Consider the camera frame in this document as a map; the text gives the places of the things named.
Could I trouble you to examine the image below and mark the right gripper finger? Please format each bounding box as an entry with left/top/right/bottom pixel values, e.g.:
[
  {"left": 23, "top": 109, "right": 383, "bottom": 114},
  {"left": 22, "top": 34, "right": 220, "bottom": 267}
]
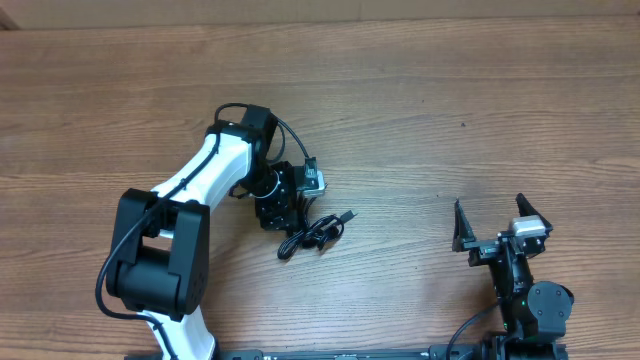
[
  {"left": 452, "top": 199, "right": 476, "bottom": 252},
  {"left": 515, "top": 193, "right": 553, "bottom": 233}
]

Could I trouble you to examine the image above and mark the thick black USB cable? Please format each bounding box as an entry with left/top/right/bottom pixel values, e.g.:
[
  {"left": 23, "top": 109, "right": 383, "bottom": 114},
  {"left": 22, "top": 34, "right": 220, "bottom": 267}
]
[{"left": 276, "top": 209, "right": 359, "bottom": 261}]

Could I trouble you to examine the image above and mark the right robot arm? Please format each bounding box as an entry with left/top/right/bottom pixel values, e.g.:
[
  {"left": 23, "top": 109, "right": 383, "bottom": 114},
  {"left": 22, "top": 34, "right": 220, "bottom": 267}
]
[{"left": 445, "top": 193, "right": 575, "bottom": 359}]

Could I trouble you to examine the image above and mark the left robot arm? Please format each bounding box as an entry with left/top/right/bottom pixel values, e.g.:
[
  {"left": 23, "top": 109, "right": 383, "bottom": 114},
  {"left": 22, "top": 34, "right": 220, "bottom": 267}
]
[{"left": 95, "top": 104, "right": 296, "bottom": 359}]

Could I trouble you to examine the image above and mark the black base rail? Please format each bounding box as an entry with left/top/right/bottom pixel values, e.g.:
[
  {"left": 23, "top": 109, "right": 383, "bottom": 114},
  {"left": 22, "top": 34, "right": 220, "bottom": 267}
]
[{"left": 124, "top": 344, "right": 569, "bottom": 360}]

